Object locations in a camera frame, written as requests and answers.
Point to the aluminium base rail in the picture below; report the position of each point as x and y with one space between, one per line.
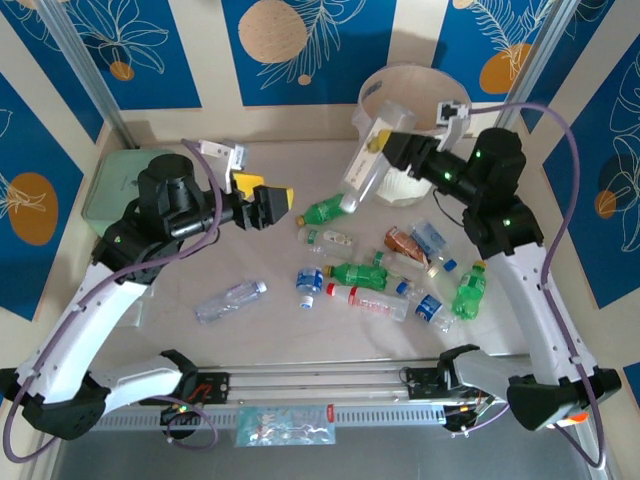
310 380

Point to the grey metal sheet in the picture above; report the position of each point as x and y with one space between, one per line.
350 460

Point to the large clear square plastic bottle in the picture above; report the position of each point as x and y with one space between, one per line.
365 170

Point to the blue-white label bottle blue cap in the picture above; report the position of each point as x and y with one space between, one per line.
430 239

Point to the clear bottle white cap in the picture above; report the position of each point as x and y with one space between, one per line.
227 301

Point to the small crushed blue-label bottle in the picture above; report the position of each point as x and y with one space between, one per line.
308 280

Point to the green soda bottle yellow cap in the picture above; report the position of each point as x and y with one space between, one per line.
360 275
325 210
469 292

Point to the white ribbed waste bin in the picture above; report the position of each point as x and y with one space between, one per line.
400 192

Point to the face mask plastic packet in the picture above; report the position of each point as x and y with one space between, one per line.
142 312

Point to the clear bottle flower label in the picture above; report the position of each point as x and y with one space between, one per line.
330 237

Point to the aluminium frame post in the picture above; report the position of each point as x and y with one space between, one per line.
85 65
560 50

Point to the printed clear plastic packet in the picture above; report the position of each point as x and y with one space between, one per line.
285 425

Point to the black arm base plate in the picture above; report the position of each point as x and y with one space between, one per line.
215 387
420 382

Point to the pale green lunch box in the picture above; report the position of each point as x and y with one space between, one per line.
115 185

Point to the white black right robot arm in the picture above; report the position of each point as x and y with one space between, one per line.
540 320

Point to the blue-label water bottle blue cap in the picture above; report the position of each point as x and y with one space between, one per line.
429 307

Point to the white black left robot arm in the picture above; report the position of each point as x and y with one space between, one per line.
75 345

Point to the clear bottle red cap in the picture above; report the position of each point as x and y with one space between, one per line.
375 302

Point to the clear bottle green neck label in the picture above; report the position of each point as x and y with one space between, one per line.
400 266

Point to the brown-label plastic bottle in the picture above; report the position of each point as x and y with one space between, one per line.
402 242

